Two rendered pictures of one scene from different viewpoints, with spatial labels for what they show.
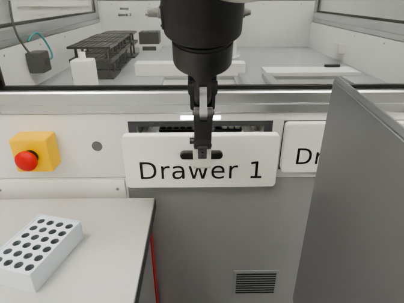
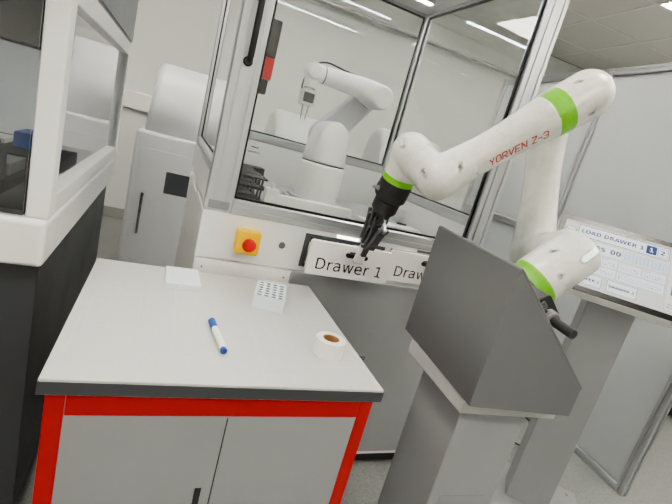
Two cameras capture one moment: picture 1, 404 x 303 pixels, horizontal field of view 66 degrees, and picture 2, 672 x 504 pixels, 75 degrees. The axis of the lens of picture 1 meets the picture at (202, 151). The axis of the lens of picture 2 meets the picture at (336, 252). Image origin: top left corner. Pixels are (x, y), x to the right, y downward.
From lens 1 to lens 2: 0.91 m
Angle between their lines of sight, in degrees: 25
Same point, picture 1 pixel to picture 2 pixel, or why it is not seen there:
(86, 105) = (286, 218)
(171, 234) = not seen: hidden behind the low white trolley
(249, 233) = (355, 322)
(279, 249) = (371, 337)
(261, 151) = (383, 261)
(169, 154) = (335, 255)
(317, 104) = (409, 242)
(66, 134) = (266, 234)
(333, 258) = (437, 286)
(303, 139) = (399, 260)
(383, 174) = (459, 249)
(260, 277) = not seen: hidden behind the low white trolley
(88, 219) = not seen: hidden behind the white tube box
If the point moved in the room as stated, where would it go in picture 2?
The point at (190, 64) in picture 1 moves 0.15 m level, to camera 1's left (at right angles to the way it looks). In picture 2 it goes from (385, 210) to (336, 199)
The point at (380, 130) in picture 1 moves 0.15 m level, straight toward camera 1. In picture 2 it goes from (458, 239) to (462, 249)
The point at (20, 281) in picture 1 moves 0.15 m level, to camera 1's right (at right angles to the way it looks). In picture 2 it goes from (276, 305) to (328, 311)
